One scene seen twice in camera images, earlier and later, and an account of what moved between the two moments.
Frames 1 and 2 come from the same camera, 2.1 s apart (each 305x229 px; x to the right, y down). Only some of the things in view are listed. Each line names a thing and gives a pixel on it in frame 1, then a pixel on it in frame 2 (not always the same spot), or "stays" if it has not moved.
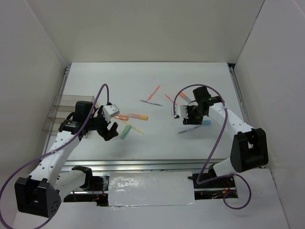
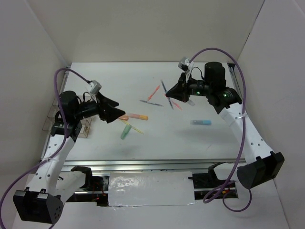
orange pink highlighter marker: (143, 117) stays
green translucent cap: (126, 131) stays
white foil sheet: (126, 189) stays
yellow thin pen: (133, 127) stays
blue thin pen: (188, 129) -> (167, 98)
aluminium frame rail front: (185, 165) stays
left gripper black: (107, 134) -> (106, 109)
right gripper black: (190, 120) -> (180, 91)
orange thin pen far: (155, 91) stays
